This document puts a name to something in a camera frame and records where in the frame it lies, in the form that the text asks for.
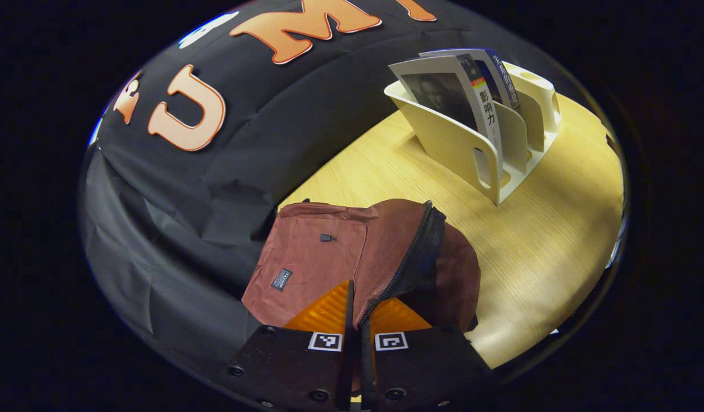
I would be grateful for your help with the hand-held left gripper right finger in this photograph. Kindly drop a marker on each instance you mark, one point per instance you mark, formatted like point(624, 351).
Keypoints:
point(366, 366)

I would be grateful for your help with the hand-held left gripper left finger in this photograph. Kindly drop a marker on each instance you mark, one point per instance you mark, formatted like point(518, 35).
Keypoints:
point(348, 366)

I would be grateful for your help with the maroon schoolbag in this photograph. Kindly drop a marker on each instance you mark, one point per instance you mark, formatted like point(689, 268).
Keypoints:
point(317, 257)

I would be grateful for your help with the cream plastic bookshelf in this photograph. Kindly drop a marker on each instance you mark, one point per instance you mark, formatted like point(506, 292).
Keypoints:
point(449, 143)

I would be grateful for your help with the white cover book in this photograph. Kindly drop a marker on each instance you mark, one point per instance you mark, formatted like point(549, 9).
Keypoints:
point(438, 94)

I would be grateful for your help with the blue spine book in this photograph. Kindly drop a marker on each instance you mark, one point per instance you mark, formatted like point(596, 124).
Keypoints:
point(503, 80)

